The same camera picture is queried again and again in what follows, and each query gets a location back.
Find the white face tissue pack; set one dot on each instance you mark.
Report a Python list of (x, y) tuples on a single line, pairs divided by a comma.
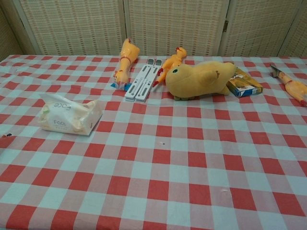
[(69, 115)]

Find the white folding laptop stand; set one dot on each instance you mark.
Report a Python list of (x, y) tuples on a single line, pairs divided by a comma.
[(142, 82)]

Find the blue card label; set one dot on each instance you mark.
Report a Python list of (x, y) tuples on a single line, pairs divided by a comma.
[(120, 86)]

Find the red white checkered tablecloth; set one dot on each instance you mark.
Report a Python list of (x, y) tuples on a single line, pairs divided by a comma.
[(168, 167)]

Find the small yellow rubber chicken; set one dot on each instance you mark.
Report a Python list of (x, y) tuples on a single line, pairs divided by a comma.
[(171, 63)]

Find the yellow plush duck toy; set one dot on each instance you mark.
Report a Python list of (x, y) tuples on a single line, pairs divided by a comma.
[(199, 77)]

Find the large yellow rubber chicken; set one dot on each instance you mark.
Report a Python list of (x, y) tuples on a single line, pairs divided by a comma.
[(126, 60)]

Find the blue and yellow box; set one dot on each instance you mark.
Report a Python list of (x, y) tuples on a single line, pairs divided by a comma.
[(244, 85)]

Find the woven folding screen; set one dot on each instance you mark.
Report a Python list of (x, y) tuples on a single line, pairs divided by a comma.
[(96, 26)]

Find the brass screen hinge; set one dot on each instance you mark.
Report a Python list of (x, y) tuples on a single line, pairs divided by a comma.
[(225, 26)]

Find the yellow rubber chicken with tag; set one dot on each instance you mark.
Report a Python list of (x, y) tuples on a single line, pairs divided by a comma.
[(293, 87)]

